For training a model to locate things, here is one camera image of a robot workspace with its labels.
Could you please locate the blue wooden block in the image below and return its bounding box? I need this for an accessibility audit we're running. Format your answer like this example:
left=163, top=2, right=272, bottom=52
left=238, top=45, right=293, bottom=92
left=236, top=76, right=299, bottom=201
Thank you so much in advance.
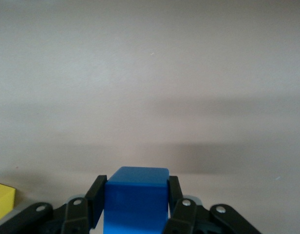
left=103, top=166, right=170, bottom=234

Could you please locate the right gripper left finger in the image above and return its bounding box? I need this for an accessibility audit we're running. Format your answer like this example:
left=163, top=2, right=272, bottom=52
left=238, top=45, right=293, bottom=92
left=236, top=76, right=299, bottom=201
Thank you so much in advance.
left=0, top=175, right=108, bottom=234

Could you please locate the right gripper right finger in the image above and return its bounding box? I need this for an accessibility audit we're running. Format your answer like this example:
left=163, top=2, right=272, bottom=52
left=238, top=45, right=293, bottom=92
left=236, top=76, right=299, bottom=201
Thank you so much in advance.
left=163, top=175, right=263, bottom=234

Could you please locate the yellow wooden block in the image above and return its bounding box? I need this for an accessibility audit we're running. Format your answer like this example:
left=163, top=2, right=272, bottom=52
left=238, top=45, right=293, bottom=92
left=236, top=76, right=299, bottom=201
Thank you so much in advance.
left=0, top=181, right=17, bottom=224

